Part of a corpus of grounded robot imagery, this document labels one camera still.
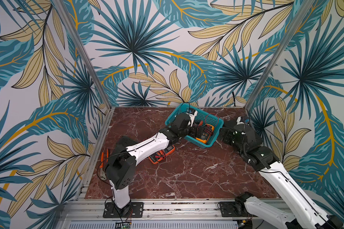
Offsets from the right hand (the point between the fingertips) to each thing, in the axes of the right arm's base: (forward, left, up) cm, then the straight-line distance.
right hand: (227, 131), depth 73 cm
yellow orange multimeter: (+14, +4, -17) cm, 22 cm away
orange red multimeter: (-2, +36, -22) cm, 42 cm away
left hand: (+7, +14, -6) cm, 17 cm away
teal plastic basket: (+29, +5, -19) cm, 35 cm away
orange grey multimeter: (+22, +7, -20) cm, 30 cm away
